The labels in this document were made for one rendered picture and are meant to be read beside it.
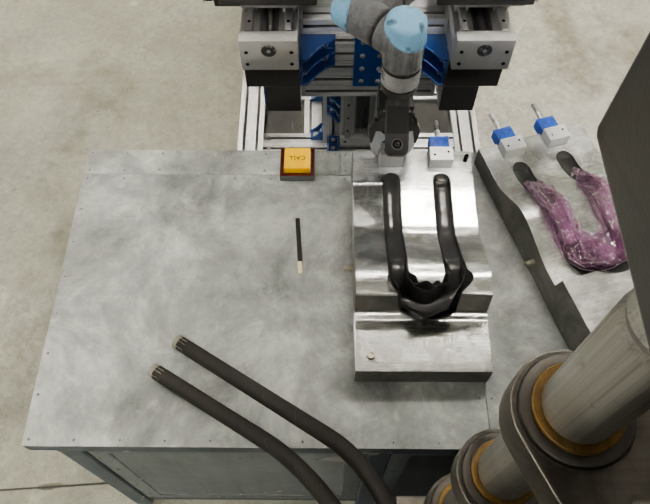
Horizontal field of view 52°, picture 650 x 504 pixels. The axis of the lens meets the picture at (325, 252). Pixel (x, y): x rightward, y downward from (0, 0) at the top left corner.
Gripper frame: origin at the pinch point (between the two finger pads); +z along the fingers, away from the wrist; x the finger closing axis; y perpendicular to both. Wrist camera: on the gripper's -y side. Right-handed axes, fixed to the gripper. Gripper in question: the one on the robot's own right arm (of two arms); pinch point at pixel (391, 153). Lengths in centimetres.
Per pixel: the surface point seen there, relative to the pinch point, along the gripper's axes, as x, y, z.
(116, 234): 60, -15, 10
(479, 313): -16.1, -36.2, 3.8
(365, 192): 5.7, -9.0, 1.8
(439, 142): -10.8, 3.3, 0.1
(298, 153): 20.6, 5.3, 6.7
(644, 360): -4, -77, -80
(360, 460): 8, -66, -3
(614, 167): 1, -72, -91
